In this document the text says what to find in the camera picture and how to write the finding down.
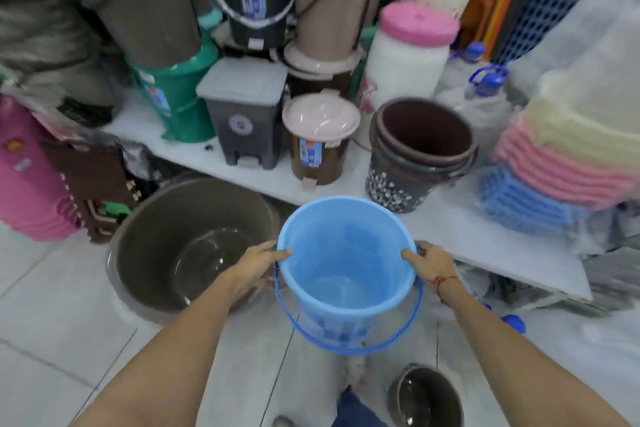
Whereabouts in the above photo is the person's right hand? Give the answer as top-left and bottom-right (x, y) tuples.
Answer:
(401, 241), (461, 298)

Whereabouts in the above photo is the person's left hand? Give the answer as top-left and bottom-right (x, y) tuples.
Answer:
(226, 241), (293, 292)

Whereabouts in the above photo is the light blue plastic bucket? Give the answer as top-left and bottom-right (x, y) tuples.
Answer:
(273, 195), (425, 357)

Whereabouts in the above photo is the person's left forearm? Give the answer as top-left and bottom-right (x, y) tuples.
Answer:
(72, 269), (251, 427)

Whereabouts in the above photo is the person's right forearm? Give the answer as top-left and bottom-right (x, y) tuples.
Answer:
(437, 278), (632, 427)

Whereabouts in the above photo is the black white-dotted bucket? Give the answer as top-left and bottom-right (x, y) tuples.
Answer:
(365, 139), (476, 215)

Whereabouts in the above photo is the large grey plastic basin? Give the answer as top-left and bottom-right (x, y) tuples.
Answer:
(105, 177), (284, 327)

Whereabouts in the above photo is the brown pedal bin pink lid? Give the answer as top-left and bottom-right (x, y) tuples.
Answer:
(281, 91), (362, 191)

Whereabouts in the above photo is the dark brown plastic bucket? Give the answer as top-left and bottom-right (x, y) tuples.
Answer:
(372, 97), (480, 167)

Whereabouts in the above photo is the small dark brown basin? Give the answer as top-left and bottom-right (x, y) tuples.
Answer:
(387, 364), (466, 427)

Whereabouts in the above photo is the grey square pedal bin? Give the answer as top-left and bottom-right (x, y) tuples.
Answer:
(196, 57), (290, 171)

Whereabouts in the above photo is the person's blue jeans leg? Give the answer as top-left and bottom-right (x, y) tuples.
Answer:
(331, 386), (392, 427)

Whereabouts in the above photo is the stack of pastel plastic baskets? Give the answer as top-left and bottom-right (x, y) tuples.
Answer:
(480, 69), (640, 236)

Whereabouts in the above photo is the brown bin beige lid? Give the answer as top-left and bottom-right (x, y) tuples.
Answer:
(283, 44), (363, 98)

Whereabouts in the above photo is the green plastic bin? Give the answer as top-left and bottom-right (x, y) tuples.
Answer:
(125, 9), (224, 144)

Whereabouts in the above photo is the clear bottle blue cap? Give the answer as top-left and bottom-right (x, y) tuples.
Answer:
(464, 64), (512, 100)
(448, 41), (487, 68)

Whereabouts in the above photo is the brown plastic stool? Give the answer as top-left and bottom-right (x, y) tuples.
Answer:
(41, 140), (145, 245)

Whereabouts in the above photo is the white jar pink lid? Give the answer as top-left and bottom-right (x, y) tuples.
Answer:
(361, 1), (461, 116)

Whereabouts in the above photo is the tall taupe plastic bin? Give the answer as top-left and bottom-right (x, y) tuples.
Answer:
(292, 0), (374, 62)

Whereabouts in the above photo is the stack of pink plastic buckets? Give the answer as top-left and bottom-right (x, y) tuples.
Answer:
(0, 94), (82, 243)

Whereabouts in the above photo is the large grey-brown plastic bin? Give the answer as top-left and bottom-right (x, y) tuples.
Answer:
(47, 0), (213, 70)

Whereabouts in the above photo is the grey plastic-wrapped bundle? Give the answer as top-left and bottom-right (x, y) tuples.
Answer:
(0, 0), (118, 112)

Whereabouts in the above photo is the red wrist string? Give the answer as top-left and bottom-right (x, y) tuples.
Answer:
(430, 275), (461, 303)

